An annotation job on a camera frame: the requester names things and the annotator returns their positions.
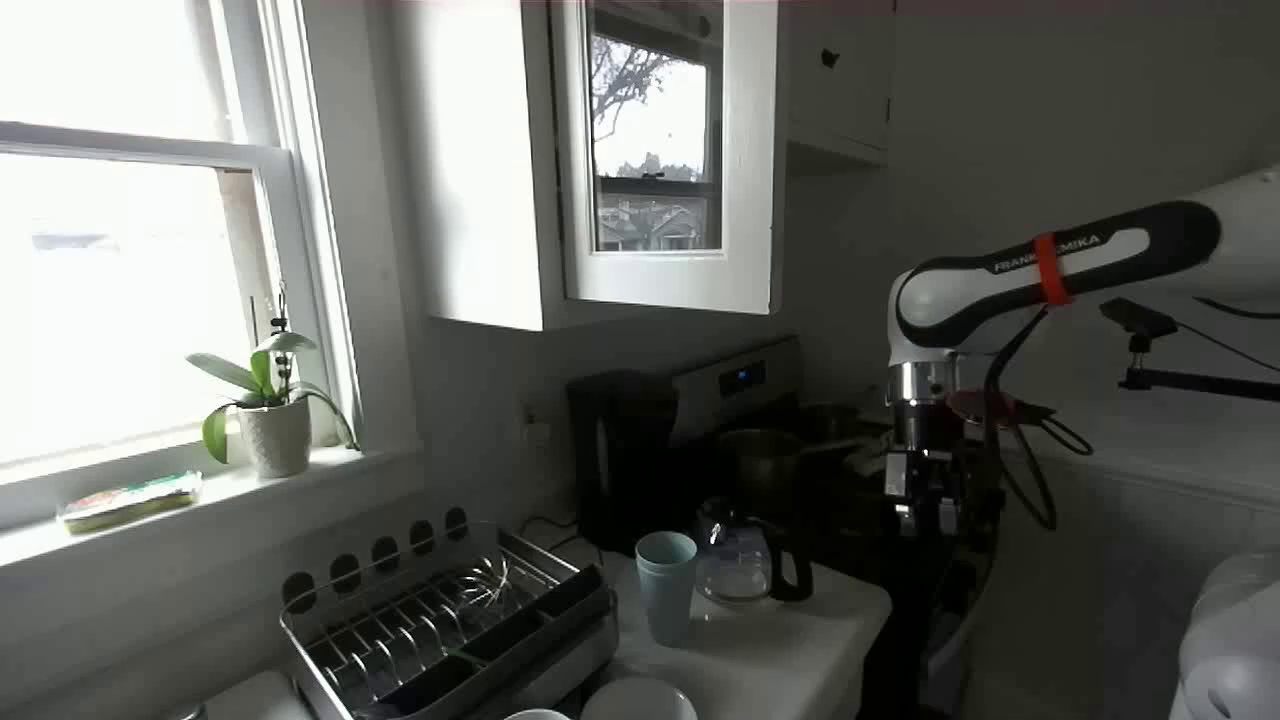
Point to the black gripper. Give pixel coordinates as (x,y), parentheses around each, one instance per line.
(932,432)

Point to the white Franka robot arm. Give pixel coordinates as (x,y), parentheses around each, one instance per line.
(1067,263)

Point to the black and steel gas stove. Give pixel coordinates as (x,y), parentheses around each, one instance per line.
(745,380)

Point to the teal plastic cup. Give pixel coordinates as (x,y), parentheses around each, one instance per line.
(665,582)

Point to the black coffee maker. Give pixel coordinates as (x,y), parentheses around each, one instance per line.
(621,462)

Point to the white shallow bowl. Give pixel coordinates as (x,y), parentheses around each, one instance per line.
(643,698)

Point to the white mug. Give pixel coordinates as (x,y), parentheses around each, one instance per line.
(537,713)

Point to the steel dish rack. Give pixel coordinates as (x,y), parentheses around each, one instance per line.
(442,624)

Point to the potted orchid in white pot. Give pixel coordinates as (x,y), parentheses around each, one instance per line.
(272,421)

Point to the sponge on window sill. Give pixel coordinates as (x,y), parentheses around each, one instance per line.
(131,503)

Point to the white sash window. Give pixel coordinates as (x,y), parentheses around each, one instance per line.
(135,227)

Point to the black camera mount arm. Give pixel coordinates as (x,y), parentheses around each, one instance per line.
(1174,380)

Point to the white wall outlet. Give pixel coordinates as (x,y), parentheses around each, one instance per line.
(537,421)

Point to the small white wall cabinet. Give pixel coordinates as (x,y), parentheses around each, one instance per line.
(840,73)

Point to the white wall cabinet with glass door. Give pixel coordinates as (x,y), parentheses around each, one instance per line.
(665,144)

